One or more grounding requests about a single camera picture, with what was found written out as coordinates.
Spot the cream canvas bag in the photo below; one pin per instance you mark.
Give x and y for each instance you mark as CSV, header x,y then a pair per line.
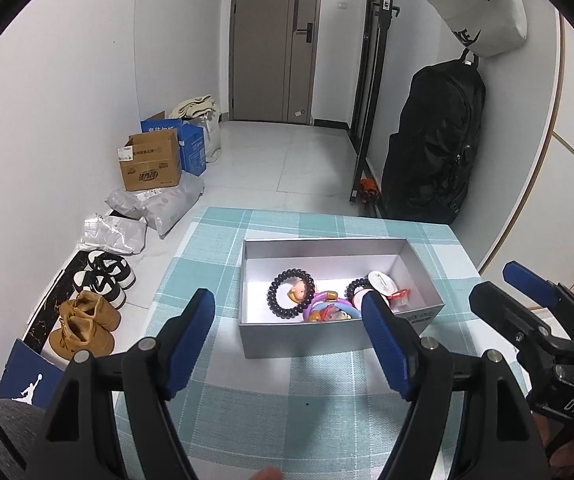
x,y
194,107

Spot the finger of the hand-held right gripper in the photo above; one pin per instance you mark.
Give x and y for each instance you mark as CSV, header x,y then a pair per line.
x,y
532,282
507,312

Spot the white wardrobe with gold trim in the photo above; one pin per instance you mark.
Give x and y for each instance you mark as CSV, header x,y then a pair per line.
x,y
557,185

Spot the white plastic bag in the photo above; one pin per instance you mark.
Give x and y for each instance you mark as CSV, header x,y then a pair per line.
x,y
212,135

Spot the purple bangle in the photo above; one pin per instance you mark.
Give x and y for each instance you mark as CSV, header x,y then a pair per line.
x,y
323,296

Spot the black and white sneaker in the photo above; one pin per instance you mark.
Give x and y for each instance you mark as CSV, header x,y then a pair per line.
x,y
99,290
112,267

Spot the black backpack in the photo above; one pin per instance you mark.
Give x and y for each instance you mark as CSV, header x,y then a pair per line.
x,y
432,150

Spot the brown cardboard box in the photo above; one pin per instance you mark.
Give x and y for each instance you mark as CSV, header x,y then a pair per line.
x,y
152,165

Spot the black metal rack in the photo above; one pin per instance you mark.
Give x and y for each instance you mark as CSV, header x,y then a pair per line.
x,y
367,110

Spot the grey cardboard box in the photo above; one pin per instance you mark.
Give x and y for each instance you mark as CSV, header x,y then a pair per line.
x,y
317,342

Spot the person's right hand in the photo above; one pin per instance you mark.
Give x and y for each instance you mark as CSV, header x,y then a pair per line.
x,y
562,455

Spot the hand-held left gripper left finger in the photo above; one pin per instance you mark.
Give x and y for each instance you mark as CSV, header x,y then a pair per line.
x,y
194,340

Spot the tan suede boot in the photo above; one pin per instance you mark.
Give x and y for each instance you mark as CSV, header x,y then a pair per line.
x,y
79,340
94,310

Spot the person's left hand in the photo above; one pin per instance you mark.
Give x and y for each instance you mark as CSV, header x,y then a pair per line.
x,y
269,474

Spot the blue paper bag white figure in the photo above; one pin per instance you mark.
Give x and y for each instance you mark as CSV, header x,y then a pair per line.
x,y
27,375

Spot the grey plastic mailer bag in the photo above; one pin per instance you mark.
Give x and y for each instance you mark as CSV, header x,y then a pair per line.
x,y
167,205

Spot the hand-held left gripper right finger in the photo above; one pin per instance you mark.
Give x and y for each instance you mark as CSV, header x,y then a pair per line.
x,y
384,345

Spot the light blue bangle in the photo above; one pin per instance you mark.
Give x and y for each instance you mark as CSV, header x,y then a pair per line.
x,y
354,314

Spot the orange small object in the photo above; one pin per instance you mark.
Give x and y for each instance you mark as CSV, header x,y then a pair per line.
x,y
368,189

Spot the teal checkered tablecloth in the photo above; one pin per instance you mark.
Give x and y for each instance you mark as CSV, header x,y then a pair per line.
x,y
267,410

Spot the grey door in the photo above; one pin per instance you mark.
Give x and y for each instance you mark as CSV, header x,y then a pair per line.
x,y
267,40

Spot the red and white round case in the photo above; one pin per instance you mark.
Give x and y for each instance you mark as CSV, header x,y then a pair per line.
x,y
382,281

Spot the silver crumpled plastic bag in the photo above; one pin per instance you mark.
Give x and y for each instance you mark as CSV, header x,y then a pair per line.
x,y
112,235

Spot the blue cardboard box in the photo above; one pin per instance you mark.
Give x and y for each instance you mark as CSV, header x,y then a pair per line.
x,y
194,150

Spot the pink pig charm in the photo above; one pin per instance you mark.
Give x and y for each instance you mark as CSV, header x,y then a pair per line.
x,y
296,292

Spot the grey fabric stool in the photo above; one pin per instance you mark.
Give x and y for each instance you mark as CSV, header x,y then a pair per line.
x,y
7,440

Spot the red translucent hair clip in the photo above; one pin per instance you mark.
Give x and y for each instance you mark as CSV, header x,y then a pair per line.
x,y
399,300

